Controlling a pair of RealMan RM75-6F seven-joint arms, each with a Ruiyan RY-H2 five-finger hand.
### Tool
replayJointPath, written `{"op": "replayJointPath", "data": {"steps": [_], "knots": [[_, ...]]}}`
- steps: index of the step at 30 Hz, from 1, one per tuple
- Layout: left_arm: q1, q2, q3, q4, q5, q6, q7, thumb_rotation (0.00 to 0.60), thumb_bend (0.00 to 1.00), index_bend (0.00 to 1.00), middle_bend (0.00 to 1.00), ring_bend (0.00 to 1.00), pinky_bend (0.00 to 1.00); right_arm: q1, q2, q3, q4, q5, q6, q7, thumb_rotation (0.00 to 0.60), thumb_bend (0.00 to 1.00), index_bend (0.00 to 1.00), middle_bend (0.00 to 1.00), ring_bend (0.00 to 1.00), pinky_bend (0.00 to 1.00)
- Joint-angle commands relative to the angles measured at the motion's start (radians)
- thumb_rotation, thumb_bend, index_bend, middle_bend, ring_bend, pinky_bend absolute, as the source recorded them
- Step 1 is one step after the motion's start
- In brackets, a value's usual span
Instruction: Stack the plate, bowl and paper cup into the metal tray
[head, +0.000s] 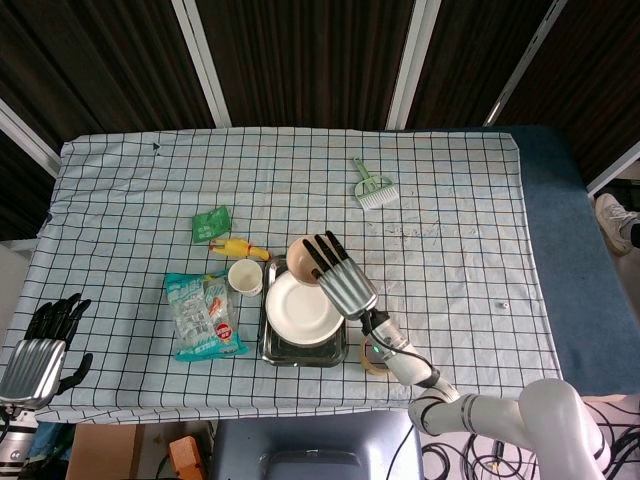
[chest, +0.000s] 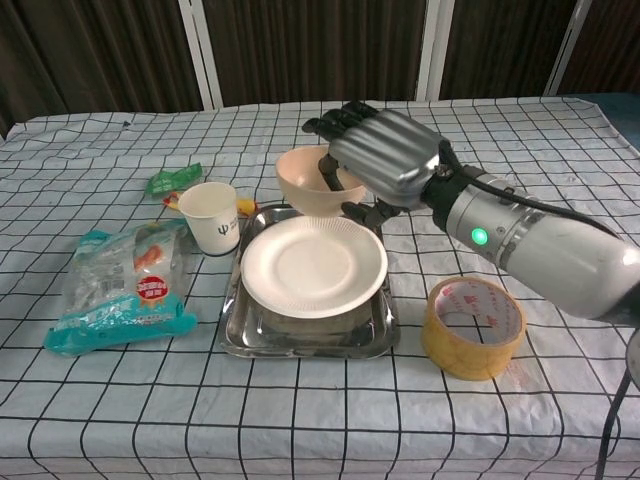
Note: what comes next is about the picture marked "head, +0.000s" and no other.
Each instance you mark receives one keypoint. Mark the white sneaker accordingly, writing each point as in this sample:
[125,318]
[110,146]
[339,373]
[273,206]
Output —
[612,220]

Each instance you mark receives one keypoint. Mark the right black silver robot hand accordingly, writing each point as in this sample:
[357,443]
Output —
[350,290]

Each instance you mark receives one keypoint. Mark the yellow rubber chicken toy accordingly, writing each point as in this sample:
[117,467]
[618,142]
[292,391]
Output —
[235,247]

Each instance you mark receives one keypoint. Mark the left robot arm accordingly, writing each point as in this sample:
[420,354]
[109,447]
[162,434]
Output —
[15,440]

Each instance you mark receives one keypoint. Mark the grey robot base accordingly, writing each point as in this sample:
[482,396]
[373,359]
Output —
[310,435]

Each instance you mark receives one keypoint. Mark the metal tray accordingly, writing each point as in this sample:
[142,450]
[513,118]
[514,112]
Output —
[300,356]

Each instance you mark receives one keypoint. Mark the teal clear snack bag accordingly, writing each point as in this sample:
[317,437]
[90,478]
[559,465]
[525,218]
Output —
[200,320]

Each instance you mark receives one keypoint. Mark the brown cardboard box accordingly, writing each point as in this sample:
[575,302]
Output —
[100,450]

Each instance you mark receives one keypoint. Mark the orange box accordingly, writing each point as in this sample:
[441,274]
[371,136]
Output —
[185,455]

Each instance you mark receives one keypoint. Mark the white paper plate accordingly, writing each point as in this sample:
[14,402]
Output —
[300,315]

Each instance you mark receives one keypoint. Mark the checkered light blue tablecloth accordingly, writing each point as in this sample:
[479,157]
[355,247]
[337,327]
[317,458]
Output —
[450,250]

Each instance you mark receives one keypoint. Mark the dark blue table mat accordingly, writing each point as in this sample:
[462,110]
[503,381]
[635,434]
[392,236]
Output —
[560,250]

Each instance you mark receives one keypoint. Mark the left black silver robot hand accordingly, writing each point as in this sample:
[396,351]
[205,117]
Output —
[30,365]

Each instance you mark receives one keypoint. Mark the white metal frame post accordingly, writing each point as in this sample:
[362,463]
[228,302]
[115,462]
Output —
[615,172]
[525,65]
[202,65]
[30,140]
[412,65]

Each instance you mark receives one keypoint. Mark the green small brush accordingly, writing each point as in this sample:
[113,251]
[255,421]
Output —
[372,192]

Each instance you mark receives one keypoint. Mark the yellow clear tape roll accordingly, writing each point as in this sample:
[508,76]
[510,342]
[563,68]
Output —
[370,367]

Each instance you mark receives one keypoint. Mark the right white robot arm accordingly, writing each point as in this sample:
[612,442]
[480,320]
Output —
[415,370]

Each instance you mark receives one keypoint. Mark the white paper cup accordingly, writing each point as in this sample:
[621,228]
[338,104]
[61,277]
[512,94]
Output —
[245,280]

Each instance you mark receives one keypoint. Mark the green snack packet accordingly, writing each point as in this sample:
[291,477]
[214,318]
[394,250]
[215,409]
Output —
[210,225]

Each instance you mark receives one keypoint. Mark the beige bowl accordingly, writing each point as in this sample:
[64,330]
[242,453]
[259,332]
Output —
[300,265]

